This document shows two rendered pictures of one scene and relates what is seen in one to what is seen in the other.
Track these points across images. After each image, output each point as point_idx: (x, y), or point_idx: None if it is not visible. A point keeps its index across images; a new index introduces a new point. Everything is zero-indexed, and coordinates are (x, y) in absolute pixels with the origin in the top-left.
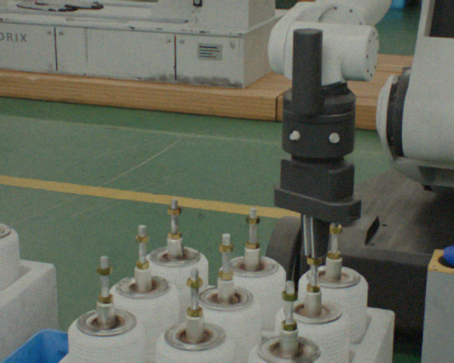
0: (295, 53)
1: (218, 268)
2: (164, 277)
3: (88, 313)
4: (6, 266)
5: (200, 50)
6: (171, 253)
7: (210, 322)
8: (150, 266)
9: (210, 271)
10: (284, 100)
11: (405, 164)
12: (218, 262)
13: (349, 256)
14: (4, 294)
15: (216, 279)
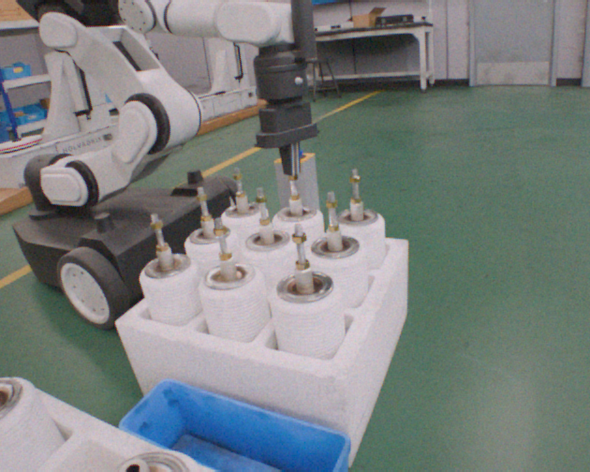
0: (307, 12)
1: None
2: (193, 277)
3: (285, 296)
4: (46, 409)
5: None
6: (170, 262)
7: (292, 252)
8: None
9: None
10: (280, 58)
11: (142, 164)
12: None
13: (142, 241)
14: (86, 427)
15: (8, 356)
